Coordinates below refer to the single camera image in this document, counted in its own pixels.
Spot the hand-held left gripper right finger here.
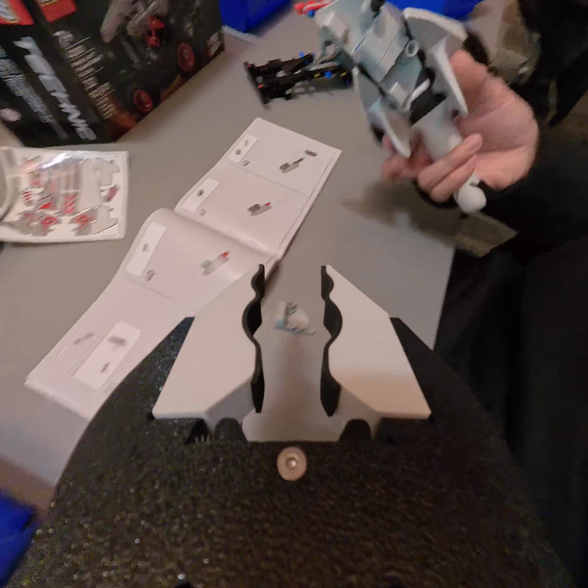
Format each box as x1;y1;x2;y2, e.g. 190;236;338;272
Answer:
320;266;432;428

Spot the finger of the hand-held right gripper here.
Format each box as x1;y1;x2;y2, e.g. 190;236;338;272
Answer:
316;0;368;56
365;87;414;159

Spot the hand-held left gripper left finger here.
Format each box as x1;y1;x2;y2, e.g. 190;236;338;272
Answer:
152;264;267;423

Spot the blue plastic bin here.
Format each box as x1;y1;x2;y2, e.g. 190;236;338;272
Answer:
220;0;483;34

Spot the grey toy connector piece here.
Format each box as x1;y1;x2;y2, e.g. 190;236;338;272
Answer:
275;301;316;336

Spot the white instruction booklet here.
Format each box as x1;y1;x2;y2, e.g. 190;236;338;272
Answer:
25;117;343;421

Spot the person's right forearm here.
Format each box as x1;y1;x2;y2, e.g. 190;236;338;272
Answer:
478;110;588;258

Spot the person's right hand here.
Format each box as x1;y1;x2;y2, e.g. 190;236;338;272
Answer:
381;51;540;203

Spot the black toy chassis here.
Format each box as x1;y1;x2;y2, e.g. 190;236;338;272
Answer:
243;53;354;108

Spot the person's dark clothing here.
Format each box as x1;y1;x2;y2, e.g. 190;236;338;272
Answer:
434;230;588;588

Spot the toy sticker sheet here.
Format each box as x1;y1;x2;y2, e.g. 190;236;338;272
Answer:
0;147;130;243

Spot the black toy set box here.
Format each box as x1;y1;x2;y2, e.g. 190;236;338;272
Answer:
0;0;226;148

